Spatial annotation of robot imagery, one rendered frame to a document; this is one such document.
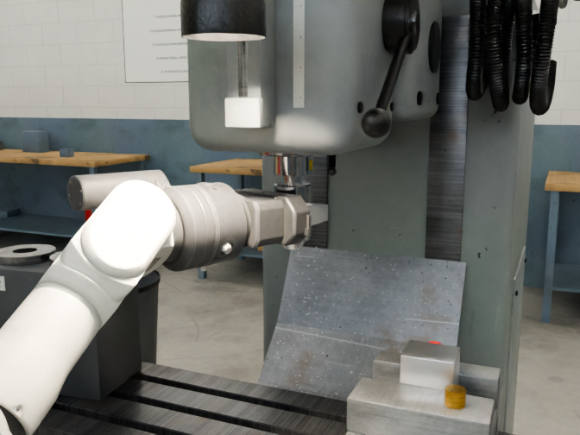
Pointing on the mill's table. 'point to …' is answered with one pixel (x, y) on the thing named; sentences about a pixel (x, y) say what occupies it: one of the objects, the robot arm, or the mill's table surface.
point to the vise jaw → (413, 411)
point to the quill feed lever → (403, 28)
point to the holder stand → (107, 381)
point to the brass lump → (455, 396)
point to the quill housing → (300, 81)
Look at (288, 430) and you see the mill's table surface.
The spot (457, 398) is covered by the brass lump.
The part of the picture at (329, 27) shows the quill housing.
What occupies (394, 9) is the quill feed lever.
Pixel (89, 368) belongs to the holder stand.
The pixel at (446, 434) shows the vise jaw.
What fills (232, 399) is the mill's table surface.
